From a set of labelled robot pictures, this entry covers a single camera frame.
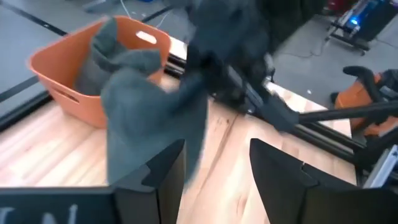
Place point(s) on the orange shop vacuum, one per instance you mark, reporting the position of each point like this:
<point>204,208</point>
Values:
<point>360,96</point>

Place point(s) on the black bracket with rod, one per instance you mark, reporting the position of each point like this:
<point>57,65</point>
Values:
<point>280,113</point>

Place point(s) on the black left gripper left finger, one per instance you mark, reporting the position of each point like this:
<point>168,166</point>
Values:
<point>168,186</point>

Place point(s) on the orange plastic basket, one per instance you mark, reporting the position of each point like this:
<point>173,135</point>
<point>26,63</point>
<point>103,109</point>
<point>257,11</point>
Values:
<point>68,81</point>

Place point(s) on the equipment cart with blue light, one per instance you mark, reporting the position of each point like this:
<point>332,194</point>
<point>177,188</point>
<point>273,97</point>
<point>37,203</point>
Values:
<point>360,21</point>

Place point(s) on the light grey fabric hat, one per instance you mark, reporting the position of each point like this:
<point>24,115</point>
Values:
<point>146,124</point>

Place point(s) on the silver aluminium extrusion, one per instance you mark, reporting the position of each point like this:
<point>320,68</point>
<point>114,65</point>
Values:
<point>384,168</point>

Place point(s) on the black table edge rail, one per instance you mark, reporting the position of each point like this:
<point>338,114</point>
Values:
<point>323,137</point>

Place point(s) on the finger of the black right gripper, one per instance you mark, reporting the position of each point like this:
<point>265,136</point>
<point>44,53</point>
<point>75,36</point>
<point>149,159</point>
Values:
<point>199,71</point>
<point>236,90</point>

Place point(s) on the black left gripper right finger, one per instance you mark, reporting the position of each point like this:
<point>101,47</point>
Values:
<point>280,186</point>

